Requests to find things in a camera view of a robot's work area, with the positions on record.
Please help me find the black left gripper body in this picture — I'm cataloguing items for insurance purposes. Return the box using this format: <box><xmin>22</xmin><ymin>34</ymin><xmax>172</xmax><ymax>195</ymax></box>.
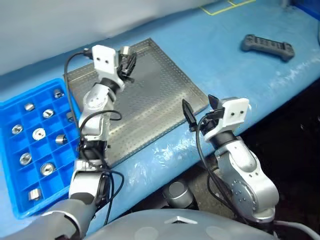
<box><xmin>117</xmin><ymin>63</ymin><xmax>134</xmax><ymax>84</ymax></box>

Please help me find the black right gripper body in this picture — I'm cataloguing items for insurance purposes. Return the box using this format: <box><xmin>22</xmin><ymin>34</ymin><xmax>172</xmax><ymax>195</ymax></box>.
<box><xmin>199</xmin><ymin>108</ymin><xmax>225</xmax><ymax>135</ymax></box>

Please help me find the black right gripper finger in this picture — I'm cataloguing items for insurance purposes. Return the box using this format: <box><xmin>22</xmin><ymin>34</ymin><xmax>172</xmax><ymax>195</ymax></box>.
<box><xmin>182</xmin><ymin>98</ymin><xmax>198</xmax><ymax>132</ymax></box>
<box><xmin>207</xmin><ymin>94</ymin><xmax>221</xmax><ymax>111</ymax></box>

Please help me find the blue compartment crate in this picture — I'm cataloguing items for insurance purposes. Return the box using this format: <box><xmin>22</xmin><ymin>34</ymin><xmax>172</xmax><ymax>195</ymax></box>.
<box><xmin>0</xmin><ymin>78</ymin><xmax>83</xmax><ymax>220</ymax></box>

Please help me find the perforated metal tray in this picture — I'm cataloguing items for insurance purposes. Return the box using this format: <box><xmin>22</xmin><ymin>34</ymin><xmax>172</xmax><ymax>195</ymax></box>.
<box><xmin>62</xmin><ymin>37</ymin><xmax>210</xmax><ymax>169</ymax></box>

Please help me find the grey rounded cylinder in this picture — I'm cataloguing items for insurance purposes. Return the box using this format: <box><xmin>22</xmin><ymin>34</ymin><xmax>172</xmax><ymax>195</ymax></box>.
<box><xmin>162</xmin><ymin>181</ymin><xmax>195</xmax><ymax>210</ymax></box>

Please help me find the silver robot torso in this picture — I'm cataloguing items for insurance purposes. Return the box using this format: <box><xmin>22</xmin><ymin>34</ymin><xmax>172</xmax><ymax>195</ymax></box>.
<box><xmin>84</xmin><ymin>208</ymin><xmax>278</xmax><ymax>240</ymax></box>

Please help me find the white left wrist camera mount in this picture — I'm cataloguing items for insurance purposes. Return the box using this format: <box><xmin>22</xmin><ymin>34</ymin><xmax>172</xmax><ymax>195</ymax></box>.
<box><xmin>91</xmin><ymin>44</ymin><xmax>126</xmax><ymax>93</ymax></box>

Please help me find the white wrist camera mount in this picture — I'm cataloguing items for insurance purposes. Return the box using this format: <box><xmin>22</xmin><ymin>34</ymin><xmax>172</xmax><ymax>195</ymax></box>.
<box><xmin>202</xmin><ymin>97</ymin><xmax>251</xmax><ymax>142</ymax></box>
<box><xmin>91</xmin><ymin>44</ymin><xmax>126</xmax><ymax>93</ymax></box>

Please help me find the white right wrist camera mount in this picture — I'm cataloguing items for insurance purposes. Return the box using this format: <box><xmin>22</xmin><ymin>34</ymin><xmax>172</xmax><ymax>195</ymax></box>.
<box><xmin>202</xmin><ymin>97</ymin><xmax>251</xmax><ymax>142</ymax></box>

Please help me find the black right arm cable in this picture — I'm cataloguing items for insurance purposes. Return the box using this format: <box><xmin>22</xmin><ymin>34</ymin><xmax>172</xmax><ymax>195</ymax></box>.
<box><xmin>195</xmin><ymin>109</ymin><xmax>251</xmax><ymax>226</ymax></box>

